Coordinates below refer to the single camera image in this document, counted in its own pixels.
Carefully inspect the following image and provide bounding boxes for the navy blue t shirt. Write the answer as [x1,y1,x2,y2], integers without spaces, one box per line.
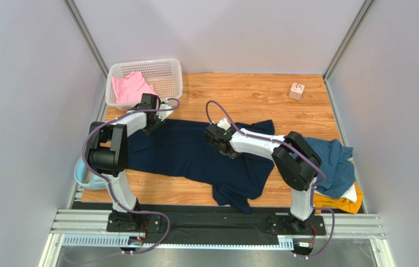
[127,119,274,214]

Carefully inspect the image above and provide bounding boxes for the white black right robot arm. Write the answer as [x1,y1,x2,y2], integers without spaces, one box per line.
[203,123,326,234]

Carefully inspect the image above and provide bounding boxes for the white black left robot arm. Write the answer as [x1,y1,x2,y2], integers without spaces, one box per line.
[82,93,174,235]

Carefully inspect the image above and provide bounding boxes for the pink t shirt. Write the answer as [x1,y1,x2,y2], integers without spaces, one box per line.
[111,71,157,103]

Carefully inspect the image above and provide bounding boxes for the white perforated plastic basket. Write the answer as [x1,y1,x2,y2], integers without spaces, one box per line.
[105,58,183,111]

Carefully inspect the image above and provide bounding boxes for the light blue headphones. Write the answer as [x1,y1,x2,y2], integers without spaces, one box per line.
[74,157,106,191]

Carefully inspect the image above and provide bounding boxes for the small pink white box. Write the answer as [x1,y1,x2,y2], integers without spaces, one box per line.
[288,83,305,101]

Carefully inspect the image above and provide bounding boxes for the yellow t shirt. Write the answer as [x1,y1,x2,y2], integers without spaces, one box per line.
[314,182,363,214]

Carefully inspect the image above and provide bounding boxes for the teal blue t shirt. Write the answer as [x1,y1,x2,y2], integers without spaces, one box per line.
[305,137,356,199]

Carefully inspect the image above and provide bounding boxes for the white t shirt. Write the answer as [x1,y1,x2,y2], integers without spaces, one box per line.
[315,183,357,202]

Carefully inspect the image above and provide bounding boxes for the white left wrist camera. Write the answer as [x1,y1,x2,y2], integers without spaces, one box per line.
[157,98,176,121]

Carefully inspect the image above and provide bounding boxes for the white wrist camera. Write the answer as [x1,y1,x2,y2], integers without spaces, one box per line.
[157,98,176,121]
[217,118,232,131]

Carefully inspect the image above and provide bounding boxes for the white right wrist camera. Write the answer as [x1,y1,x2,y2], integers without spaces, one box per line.
[217,118,232,131]

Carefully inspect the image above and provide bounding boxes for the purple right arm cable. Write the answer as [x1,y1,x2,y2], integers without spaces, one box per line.
[205,100,336,259]

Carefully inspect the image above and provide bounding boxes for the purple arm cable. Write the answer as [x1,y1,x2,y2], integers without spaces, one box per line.
[205,100,336,259]
[81,97,181,255]

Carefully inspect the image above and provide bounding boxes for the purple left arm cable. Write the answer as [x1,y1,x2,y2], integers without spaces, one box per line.
[81,97,181,255]

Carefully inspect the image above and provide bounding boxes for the aluminium front rail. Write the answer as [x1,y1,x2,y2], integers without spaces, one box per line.
[39,209,395,266]

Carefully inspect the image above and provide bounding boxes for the left corner aluminium post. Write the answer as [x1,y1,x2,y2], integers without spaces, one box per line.
[63,0,109,78]

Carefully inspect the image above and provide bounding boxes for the corner aluminium post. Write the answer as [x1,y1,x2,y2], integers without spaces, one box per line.
[63,0,109,78]
[323,0,375,80]

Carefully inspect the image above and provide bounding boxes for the right corner aluminium post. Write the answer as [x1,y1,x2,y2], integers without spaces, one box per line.
[323,0,375,80]

